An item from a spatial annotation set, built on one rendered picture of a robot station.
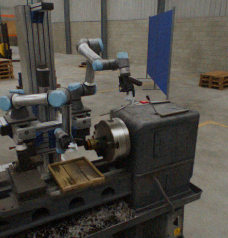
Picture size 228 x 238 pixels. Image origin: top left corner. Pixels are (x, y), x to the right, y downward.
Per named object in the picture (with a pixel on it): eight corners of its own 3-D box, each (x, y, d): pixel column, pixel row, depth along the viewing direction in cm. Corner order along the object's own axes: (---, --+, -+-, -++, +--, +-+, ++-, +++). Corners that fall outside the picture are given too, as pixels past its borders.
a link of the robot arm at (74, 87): (66, 97, 240) (65, 82, 235) (79, 95, 246) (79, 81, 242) (71, 100, 230) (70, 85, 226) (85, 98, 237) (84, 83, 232)
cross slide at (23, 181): (31, 162, 192) (31, 156, 190) (47, 192, 157) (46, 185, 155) (7, 167, 184) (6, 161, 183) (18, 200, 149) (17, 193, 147)
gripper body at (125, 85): (119, 93, 184) (116, 76, 183) (129, 92, 188) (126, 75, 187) (124, 91, 177) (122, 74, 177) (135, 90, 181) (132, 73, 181)
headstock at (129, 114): (161, 137, 252) (164, 98, 239) (198, 157, 213) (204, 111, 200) (107, 150, 225) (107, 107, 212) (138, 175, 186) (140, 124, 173)
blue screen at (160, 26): (136, 78, 1056) (138, 15, 978) (156, 78, 1056) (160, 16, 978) (151, 107, 667) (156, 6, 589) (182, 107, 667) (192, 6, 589)
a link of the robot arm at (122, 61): (123, 54, 188) (129, 51, 180) (125, 69, 188) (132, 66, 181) (114, 54, 184) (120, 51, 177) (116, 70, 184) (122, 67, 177)
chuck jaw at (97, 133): (105, 137, 194) (101, 122, 197) (108, 135, 190) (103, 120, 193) (92, 140, 189) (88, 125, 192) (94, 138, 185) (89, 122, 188)
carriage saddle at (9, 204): (34, 168, 195) (34, 161, 193) (52, 202, 157) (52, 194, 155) (-9, 178, 182) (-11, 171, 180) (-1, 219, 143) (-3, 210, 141)
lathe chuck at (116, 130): (105, 147, 213) (106, 111, 200) (124, 167, 188) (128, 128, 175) (95, 150, 209) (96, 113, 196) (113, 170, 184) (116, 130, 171)
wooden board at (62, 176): (84, 160, 208) (84, 155, 206) (105, 181, 178) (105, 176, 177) (47, 169, 194) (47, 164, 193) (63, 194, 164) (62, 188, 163)
